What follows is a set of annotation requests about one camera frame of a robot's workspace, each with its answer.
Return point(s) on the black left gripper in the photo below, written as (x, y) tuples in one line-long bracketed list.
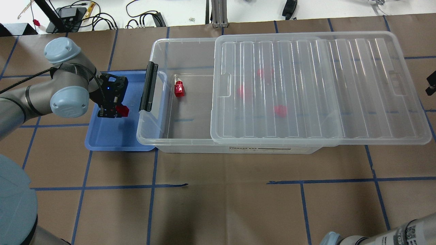
[(108, 112)]

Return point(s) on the clear plastic box lid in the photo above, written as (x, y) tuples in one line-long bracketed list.
[(340, 88)]

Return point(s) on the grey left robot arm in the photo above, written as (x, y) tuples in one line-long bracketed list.
[(65, 89)]

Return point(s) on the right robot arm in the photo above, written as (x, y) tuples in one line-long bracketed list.
[(420, 231)]

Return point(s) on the blue plastic tray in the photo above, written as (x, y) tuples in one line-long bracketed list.
[(119, 134)]

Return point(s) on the clear plastic storage box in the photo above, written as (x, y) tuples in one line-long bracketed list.
[(182, 125)]

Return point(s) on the red block with white tag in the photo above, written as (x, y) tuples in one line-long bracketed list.
[(179, 89)]

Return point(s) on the red block under lid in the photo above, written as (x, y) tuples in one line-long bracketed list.
[(280, 111), (244, 92), (265, 73)]

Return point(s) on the black stand base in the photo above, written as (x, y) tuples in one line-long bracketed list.
[(65, 19)]

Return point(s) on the black power adapter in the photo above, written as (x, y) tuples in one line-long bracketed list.
[(158, 19)]

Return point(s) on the black device at top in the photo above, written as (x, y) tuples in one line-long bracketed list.
[(289, 9)]

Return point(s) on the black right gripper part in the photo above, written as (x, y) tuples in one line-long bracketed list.
[(431, 79)]

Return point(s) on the black box latch handle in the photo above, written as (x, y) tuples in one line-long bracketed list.
[(147, 97)]

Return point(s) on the aluminium frame post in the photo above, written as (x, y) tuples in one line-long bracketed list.
[(216, 13)]

